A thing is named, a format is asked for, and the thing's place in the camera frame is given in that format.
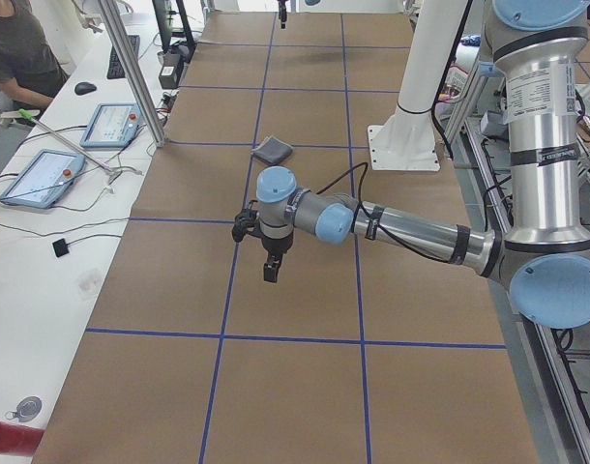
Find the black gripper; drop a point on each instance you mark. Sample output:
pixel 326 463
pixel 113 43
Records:
pixel 275 246
pixel 282 8

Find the pink towel with grey back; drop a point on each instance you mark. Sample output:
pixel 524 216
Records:
pixel 272 151

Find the black monitor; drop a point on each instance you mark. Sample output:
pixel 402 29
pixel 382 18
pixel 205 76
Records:
pixel 165 14

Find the black box device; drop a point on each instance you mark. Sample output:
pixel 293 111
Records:
pixel 171 71

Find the upper teach pendant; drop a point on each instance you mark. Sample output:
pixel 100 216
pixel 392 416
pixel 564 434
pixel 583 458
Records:
pixel 112 126

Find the teach pendant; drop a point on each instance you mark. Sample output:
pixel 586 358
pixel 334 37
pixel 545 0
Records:
pixel 112 126
pixel 44 179

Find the small black square pad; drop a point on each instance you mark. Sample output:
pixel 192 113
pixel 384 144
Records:
pixel 60 247

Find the black computer mouse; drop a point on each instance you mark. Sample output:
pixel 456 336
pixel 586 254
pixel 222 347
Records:
pixel 84 87

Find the lower teach pendant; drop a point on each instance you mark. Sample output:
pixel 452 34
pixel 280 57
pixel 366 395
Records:
pixel 44 179

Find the seated person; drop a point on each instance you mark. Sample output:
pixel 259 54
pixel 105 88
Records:
pixel 30 74

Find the red cylinder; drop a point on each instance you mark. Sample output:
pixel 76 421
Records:
pixel 19 440

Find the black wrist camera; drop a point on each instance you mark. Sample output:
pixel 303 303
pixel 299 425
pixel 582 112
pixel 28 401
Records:
pixel 246 223

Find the aluminium camera post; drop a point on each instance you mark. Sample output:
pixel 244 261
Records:
pixel 119 38

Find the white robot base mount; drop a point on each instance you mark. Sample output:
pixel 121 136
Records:
pixel 406 142

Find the aluminium frame rail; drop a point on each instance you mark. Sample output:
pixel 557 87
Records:
pixel 552 367

